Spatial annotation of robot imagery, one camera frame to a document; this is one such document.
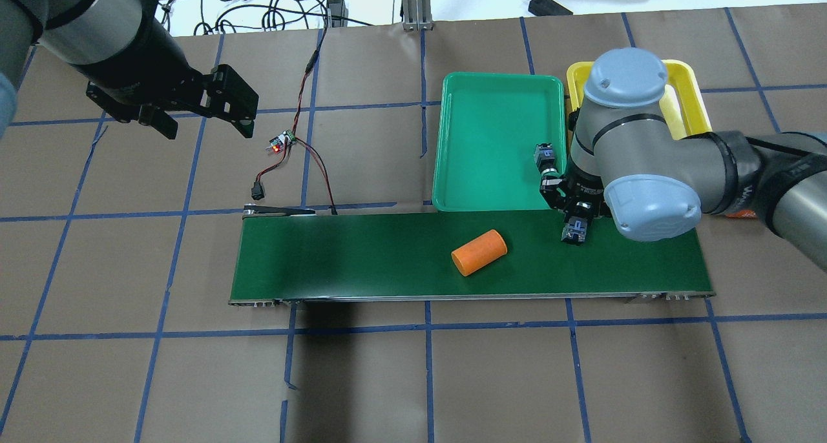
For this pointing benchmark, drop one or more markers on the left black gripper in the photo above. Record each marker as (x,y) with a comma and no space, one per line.
(141,68)

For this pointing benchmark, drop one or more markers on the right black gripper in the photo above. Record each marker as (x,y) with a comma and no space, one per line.
(577,194)

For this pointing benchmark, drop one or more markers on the green push button switch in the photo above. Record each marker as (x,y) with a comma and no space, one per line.
(574,230)

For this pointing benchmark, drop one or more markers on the orange cylinder labelled 4680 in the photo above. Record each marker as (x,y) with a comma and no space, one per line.
(743,214)

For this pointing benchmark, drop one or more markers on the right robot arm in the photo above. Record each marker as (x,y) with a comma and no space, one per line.
(624,163)

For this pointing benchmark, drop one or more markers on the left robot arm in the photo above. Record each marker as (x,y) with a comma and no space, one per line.
(78,32)

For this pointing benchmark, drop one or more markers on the small controller circuit board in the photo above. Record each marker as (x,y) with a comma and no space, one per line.
(282,142)

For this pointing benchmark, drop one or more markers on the green plastic tray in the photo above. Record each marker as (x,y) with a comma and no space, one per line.
(490,125)

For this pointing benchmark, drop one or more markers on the yellow plastic tray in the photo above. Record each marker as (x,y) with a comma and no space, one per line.
(682,104)

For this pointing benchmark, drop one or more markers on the green conveyor belt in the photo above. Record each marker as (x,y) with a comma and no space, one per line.
(406,257)

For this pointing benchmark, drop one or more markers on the black power adapter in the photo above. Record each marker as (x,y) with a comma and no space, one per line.
(548,8)

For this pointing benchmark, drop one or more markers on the aluminium frame post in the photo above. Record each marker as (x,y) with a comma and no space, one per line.
(416,15)

